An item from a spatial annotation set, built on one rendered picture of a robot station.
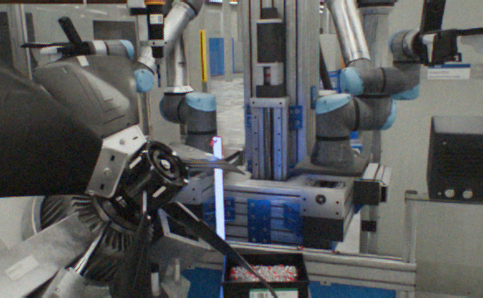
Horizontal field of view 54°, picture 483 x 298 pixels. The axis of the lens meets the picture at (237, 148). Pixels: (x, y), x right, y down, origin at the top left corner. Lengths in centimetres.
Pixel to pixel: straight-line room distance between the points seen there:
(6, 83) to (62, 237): 28
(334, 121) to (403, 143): 120
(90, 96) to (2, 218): 30
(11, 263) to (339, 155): 110
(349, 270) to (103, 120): 78
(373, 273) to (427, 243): 156
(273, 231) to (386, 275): 50
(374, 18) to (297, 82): 38
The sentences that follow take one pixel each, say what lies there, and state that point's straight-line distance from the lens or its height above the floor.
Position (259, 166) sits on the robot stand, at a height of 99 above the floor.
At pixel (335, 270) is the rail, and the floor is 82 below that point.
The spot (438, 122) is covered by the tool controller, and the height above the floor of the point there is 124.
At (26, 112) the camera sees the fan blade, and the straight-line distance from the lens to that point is 83.
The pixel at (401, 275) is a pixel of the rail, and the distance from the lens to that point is 140.
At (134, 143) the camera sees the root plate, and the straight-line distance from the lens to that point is 100.
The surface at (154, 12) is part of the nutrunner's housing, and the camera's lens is 100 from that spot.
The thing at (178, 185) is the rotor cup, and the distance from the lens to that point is 91.
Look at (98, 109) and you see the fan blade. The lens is 105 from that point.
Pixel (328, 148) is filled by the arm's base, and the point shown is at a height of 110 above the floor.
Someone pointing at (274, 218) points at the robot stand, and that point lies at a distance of 174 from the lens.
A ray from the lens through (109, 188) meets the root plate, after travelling 92.
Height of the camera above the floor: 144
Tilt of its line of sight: 12 degrees down
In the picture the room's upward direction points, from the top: 2 degrees counter-clockwise
